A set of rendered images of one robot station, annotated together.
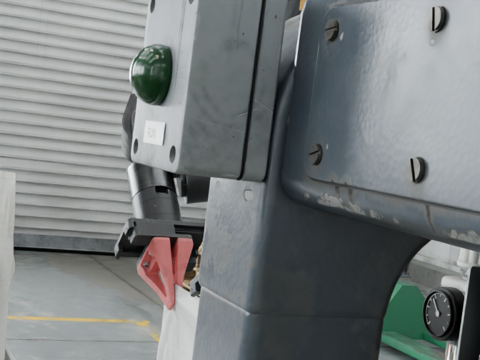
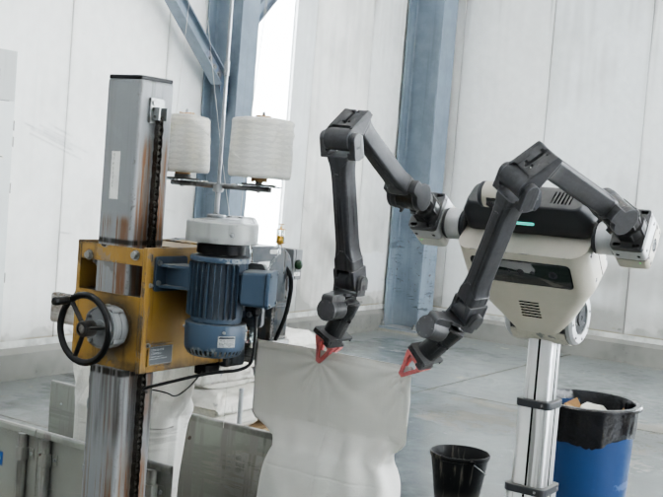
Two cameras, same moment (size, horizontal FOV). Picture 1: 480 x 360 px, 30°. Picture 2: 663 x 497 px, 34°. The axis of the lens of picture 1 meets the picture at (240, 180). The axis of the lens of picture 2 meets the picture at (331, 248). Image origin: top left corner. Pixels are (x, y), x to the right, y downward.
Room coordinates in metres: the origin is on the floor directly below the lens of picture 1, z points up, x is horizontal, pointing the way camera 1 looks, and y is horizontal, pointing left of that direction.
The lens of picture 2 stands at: (3.23, -1.62, 1.54)
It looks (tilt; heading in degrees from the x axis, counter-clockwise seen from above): 4 degrees down; 147
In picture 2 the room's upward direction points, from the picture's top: 5 degrees clockwise
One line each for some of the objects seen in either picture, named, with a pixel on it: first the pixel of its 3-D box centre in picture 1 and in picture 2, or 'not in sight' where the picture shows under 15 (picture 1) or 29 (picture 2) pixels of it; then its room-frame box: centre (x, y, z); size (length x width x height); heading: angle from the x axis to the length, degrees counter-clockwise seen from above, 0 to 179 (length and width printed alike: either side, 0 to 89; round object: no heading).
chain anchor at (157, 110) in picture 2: not in sight; (159, 110); (0.68, -0.51, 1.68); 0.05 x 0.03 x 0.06; 114
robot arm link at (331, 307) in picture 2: not in sight; (340, 296); (0.85, -0.05, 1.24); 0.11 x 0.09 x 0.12; 112
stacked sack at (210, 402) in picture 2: not in sight; (223, 394); (-2.06, 1.17, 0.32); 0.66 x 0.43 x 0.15; 116
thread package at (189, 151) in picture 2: not in sight; (184, 143); (0.50, -0.36, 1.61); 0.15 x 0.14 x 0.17; 24
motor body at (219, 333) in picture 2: not in sight; (216, 305); (0.81, -0.38, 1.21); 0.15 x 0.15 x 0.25
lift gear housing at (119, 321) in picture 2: not in sight; (106, 325); (0.67, -0.62, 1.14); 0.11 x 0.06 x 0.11; 24
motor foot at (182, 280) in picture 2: not in sight; (184, 275); (0.74, -0.45, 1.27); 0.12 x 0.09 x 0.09; 114
